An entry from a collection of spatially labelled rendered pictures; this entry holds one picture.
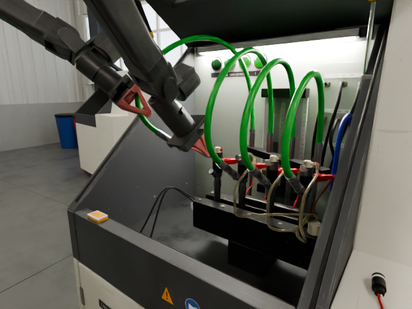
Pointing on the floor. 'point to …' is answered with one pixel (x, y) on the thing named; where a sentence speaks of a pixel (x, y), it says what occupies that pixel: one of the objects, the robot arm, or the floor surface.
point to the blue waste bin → (66, 130)
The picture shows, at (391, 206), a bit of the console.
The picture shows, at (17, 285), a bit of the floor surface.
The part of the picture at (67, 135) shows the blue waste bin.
